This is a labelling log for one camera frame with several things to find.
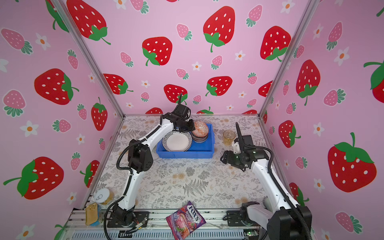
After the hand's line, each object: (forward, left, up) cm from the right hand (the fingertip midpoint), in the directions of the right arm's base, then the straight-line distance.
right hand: (225, 159), depth 80 cm
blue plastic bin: (+13, +14, -13) cm, 23 cm away
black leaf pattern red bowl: (+16, +16, -5) cm, 23 cm away
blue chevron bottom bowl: (+24, +16, -5) cm, 29 cm away
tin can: (-24, +62, -8) cm, 67 cm away
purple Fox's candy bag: (-30, +18, -12) cm, 37 cm away
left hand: (+22, +19, 0) cm, 29 cm away
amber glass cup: (+20, -3, -6) cm, 21 cm away
